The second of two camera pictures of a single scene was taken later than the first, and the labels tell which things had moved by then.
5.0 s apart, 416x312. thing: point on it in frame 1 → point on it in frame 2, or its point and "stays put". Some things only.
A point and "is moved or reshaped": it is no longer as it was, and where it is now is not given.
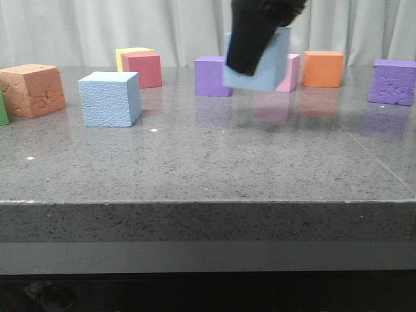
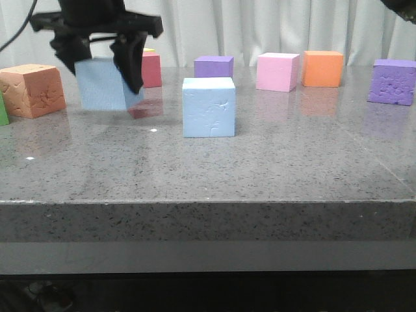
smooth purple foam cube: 208,77 stays put
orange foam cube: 322,69 stays put
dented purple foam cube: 392,82 stays put
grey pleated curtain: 383,30 stays put
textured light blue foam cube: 111,99 is moved or reshaped
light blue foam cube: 270,70 → 208,107
